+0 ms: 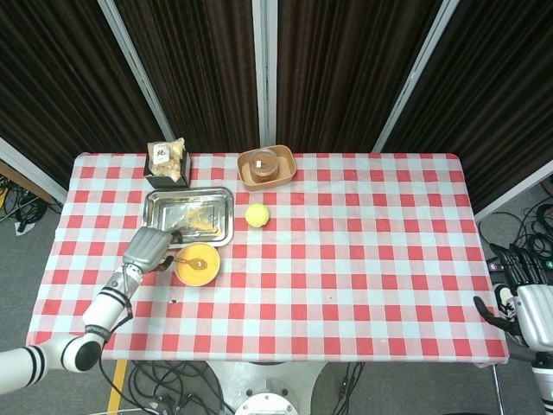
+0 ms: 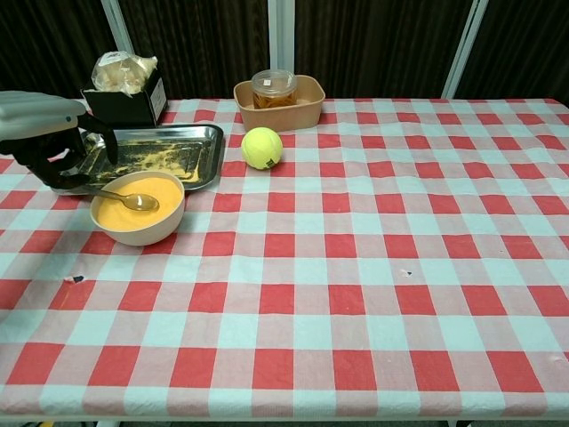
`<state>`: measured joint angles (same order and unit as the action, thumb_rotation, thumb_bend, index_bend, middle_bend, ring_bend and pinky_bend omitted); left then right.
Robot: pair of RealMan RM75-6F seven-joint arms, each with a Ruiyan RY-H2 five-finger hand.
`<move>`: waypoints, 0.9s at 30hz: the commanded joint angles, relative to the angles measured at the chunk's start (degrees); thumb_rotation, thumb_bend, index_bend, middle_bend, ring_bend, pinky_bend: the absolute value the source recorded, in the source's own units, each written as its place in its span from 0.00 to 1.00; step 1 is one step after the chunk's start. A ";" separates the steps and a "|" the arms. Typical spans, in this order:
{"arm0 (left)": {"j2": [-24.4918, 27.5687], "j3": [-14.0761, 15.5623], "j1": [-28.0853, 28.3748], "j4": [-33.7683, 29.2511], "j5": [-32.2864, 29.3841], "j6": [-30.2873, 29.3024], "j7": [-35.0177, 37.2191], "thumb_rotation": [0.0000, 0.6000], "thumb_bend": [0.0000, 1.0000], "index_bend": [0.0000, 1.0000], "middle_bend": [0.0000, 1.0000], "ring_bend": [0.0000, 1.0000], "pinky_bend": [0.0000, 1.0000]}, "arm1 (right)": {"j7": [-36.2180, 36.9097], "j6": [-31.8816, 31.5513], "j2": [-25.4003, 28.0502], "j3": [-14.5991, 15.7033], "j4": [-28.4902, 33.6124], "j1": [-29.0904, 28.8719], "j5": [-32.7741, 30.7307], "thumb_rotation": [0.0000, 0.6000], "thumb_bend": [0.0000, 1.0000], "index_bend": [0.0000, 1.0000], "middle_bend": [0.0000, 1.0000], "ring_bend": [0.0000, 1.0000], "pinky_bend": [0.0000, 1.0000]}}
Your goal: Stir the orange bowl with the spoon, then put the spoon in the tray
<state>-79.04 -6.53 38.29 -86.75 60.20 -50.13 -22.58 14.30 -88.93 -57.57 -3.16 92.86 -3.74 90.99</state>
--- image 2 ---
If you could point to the white partition frame post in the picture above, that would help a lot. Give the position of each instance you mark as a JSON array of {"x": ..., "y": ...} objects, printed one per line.
[
  {"x": 281, "y": 35},
  {"x": 116, "y": 26},
  {"x": 464, "y": 49}
]

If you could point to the clear plastic jar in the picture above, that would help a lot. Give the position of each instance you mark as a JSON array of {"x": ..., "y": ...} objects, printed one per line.
[{"x": 273, "y": 91}]

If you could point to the black cardboard box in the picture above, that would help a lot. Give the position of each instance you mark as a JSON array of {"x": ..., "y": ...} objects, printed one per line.
[{"x": 124, "y": 109}]

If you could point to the yellow tennis ball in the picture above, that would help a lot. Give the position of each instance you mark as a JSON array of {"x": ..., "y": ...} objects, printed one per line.
[{"x": 262, "y": 147}]

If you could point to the beige round bowl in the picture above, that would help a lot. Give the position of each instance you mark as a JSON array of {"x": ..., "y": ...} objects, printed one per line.
[{"x": 142, "y": 236}]

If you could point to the brown paper food container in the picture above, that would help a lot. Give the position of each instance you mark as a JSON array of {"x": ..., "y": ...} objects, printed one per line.
[{"x": 284, "y": 118}]

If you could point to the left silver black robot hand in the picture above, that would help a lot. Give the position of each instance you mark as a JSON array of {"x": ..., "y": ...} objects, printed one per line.
[{"x": 40, "y": 115}]

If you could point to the stainless steel rectangular tray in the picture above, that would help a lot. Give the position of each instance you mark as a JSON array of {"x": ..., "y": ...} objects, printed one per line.
[{"x": 195, "y": 151}]

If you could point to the dark brown curtain panel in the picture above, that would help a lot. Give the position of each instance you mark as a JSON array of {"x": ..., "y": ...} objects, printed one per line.
[
  {"x": 49, "y": 44},
  {"x": 524, "y": 49},
  {"x": 378, "y": 44},
  {"x": 200, "y": 44}
]

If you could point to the clear snack bag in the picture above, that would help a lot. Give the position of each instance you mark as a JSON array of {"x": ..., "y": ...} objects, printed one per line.
[{"x": 120, "y": 73}]

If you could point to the red white checkered tablecloth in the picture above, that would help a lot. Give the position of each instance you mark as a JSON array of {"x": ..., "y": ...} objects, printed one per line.
[{"x": 333, "y": 276}]

